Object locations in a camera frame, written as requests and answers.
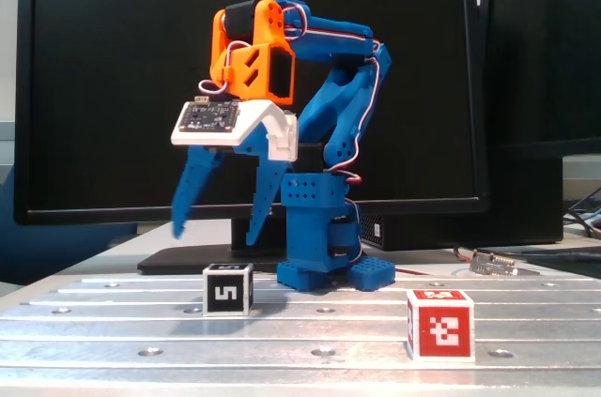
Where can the dark blue chair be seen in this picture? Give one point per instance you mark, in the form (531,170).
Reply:
(47,247)

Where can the black monitor without logo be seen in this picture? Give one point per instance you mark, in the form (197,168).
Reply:
(540,40)

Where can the white camera mount with board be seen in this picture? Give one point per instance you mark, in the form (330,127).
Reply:
(263,115)

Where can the red cube with white marker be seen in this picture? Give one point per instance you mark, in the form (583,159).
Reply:
(443,331)

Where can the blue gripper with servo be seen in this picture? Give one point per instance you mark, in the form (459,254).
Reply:
(251,155)

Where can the blue and orange robot arm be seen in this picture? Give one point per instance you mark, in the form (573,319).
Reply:
(324,111)

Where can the small bare circuit board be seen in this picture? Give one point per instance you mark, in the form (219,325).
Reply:
(493,266)

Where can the black cube with white marker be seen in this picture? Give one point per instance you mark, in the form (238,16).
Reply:
(227,294)

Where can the black desktop computer case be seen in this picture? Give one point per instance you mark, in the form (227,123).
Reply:
(516,200)

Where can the black Dell monitor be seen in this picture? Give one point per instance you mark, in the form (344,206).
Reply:
(117,87)

